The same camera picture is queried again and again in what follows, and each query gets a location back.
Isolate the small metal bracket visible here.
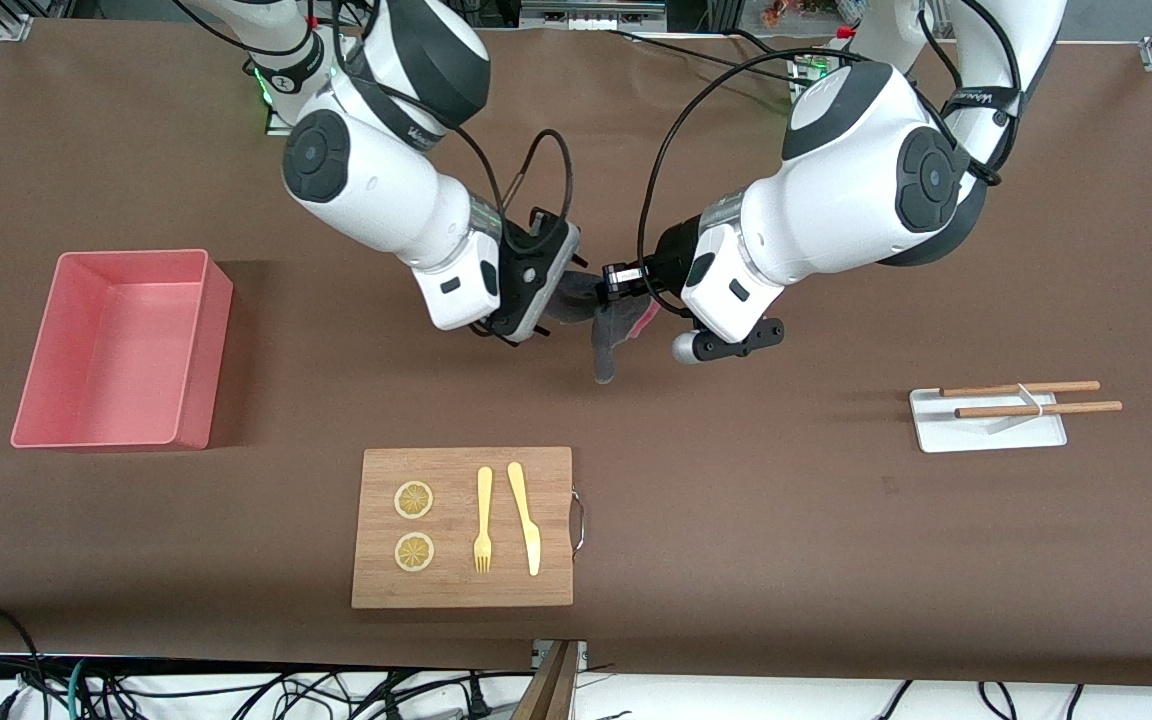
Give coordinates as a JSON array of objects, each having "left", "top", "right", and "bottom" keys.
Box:
[{"left": 533, "top": 640, "right": 589, "bottom": 673}]

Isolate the teal floor cable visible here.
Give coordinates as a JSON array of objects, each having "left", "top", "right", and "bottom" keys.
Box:
[{"left": 66, "top": 657, "right": 97, "bottom": 720}]

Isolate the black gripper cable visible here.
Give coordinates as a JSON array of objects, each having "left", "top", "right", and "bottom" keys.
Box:
[
  {"left": 331, "top": 0, "right": 577, "bottom": 246},
  {"left": 636, "top": 48, "right": 877, "bottom": 317}
]

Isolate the yellow plastic fork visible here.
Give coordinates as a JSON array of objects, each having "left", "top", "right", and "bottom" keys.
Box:
[{"left": 473, "top": 467, "right": 494, "bottom": 574}]

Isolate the yellow plastic knife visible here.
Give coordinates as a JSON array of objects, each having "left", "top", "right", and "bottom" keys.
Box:
[{"left": 507, "top": 461, "right": 542, "bottom": 577}]

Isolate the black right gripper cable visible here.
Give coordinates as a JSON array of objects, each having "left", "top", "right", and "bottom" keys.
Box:
[{"left": 331, "top": 0, "right": 577, "bottom": 246}]

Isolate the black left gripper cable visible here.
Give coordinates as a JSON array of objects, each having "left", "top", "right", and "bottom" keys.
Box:
[{"left": 636, "top": 48, "right": 877, "bottom": 317}]

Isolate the pink plastic bin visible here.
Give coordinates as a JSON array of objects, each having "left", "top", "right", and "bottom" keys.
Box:
[{"left": 10, "top": 249, "right": 235, "bottom": 452}]

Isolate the white rack with wooden rods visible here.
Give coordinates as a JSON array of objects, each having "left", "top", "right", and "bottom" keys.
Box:
[{"left": 909, "top": 380, "right": 1124, "bottom": 454}]

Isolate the wooden post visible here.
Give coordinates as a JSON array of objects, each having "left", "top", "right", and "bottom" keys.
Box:
[{"left": 511, "top": 640, "right": 577, "bottom": 720}]

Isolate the black cable on table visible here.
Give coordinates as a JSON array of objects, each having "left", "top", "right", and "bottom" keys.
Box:
[
  {"left": 729, "top": 28, "right": 809, "bottom": 63},
  {"left": 606, "top": 28, "right": 797, "bottom": 76}
]

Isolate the grey cloth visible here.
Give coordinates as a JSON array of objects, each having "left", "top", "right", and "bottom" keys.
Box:
[{"left": 546, "top": 270, "right": 662, "bottom": 386}]

